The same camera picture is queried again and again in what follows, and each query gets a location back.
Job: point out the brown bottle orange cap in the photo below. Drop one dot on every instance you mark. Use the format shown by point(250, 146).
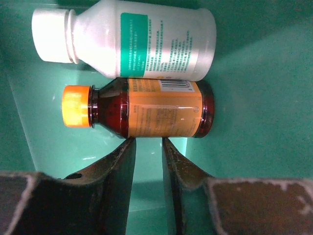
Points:
point(133, 107)

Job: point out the teal medicine box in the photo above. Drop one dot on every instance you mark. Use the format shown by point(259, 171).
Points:
point(262, 81)

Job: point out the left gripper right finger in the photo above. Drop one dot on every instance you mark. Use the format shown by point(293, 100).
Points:
point(198, 203)

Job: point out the white plastic bottle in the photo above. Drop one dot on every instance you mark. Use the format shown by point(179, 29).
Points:
point(129, 39)

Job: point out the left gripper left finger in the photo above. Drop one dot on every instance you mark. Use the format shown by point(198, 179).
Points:
point(92, 201)

